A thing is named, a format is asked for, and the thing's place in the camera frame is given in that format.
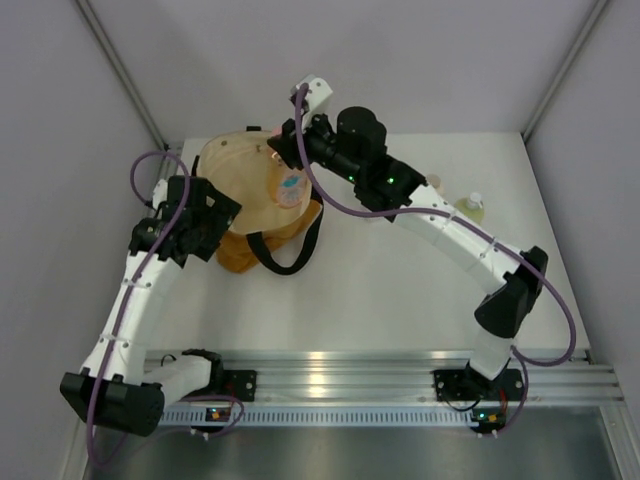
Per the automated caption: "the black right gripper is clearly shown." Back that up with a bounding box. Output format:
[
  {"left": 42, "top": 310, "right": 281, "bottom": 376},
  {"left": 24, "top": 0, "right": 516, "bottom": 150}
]
[{"left": 268, "top": 108, "right": 363, "bottom": 186}]

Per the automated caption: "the tan canvas bag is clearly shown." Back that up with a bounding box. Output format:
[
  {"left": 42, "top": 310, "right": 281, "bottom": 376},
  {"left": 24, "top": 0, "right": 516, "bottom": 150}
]
[{"left": 194, "top": 127, "right": 324, "bottom": 276}]

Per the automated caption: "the pink capped orange bottle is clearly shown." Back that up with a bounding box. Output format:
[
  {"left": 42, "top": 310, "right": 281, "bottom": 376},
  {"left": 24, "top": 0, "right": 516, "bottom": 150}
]
[{"left": 267, "top": 147, "right": 307, "bottom": 209}]

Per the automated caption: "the beige round jar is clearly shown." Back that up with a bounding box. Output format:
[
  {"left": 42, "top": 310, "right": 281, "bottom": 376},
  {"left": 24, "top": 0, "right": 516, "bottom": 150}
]
[{"left": 426, "top": 174, "right": 445, "bottom": 197}]

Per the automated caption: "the yellow-green pump bottle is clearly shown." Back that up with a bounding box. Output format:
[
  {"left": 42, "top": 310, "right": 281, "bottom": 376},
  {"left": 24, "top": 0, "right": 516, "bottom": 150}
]
[{"left": 454, "top": 192, "right": 485, "bottom": 225}]

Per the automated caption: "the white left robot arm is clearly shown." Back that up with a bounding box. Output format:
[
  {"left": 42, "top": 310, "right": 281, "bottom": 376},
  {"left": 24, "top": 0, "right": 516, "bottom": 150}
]
[{"left": 60, "top": 175, "right": 241, "bottom": 437}]

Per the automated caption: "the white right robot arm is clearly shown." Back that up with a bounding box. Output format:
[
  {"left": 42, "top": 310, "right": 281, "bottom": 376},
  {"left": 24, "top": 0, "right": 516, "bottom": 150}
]
[{"left": 267, "top": 107, "right": 548, "bottom": 397}]

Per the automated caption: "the black bag strap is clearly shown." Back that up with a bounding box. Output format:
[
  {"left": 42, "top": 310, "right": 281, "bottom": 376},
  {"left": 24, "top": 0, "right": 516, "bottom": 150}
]
[{"left": 246, "top": 202, "right": 326, "bottom": 276}]

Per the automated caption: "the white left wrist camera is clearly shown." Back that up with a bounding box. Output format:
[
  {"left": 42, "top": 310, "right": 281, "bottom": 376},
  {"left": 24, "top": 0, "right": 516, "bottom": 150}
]
[{"left": 151, "top": 179, "right": 168, "bottom": 210}]

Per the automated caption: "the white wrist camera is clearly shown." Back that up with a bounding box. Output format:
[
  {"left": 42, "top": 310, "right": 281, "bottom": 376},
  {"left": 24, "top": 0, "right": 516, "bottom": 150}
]
[
  {"left": 290, "top": 74, "right": 333, "bottom": 124},
  {"left": 151, "top": 179, "right": 168, "bottom": 210}
]

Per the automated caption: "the left aluminium frame post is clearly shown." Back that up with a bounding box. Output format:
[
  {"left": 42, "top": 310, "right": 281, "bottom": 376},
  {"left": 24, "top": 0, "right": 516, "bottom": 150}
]
[{"left": 72, "top": 0, "right": 183, "bottom": 152}]

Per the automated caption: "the aluminium frame post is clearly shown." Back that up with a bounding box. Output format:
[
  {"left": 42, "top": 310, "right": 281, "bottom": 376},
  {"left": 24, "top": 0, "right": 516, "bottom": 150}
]
[
  {"left": 520, "top": 0, "right": 612, "bottom": 144},
  {"left": 72, "top": 0, "right": 183, "bottom": 152}
]

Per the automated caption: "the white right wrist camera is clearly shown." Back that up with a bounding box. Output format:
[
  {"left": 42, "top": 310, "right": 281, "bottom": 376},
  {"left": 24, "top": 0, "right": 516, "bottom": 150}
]
[{"left": 290, "top": 74, "right": 333, "bottom": 124}]

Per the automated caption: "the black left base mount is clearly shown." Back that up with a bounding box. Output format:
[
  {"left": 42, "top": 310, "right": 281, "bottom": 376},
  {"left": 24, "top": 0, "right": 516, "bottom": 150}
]
[{"left": 219, "top": 370, "right": 258, "bottom": 402}]

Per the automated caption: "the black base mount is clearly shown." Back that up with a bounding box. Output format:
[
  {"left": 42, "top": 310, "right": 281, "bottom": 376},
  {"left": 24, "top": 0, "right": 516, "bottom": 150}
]
[
  {"left": 219, "top": 370, "right": 258, "bottom": 402},
  {"left": 433, "top": 367, "right": 524, "bottom": 403}
]

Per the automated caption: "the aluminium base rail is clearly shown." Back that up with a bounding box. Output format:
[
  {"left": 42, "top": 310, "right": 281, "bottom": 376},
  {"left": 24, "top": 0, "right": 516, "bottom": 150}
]
[{"left": 157, "top": 352, "right": 624, "bottom": 434}]

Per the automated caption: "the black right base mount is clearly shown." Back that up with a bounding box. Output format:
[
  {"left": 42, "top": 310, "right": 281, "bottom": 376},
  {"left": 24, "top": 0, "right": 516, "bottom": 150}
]
[{"left": 433, "top": 367, "right": 524, "bottom": 403}]

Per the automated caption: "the right aluminium frame post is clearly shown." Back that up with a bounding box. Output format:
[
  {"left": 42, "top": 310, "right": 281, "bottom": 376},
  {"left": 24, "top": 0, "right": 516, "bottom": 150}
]
[{"left": 520, "top": 0, "right": 612, "bottom": 144}]

